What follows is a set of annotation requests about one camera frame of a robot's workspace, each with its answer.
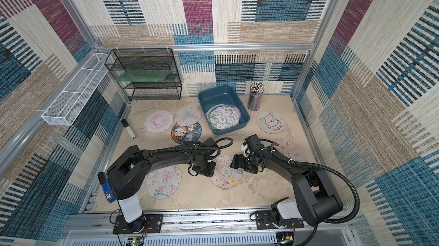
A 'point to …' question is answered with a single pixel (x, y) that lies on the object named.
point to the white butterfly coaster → (187, 115)
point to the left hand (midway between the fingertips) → (212, 174)
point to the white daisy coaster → (224, 117)
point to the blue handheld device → (108, 187)
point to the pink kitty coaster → (158, 121)
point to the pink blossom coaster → (163, 182)
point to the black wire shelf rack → (159, 59)
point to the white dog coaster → (271, 122)
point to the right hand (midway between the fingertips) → (240, 171)
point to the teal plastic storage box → (229, 97)
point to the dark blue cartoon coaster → (183, 134)
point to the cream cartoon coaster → (226, 177)
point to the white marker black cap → (128, 129)
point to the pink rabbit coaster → (291, 148)
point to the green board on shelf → (143, 76)
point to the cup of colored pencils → (255, 96)
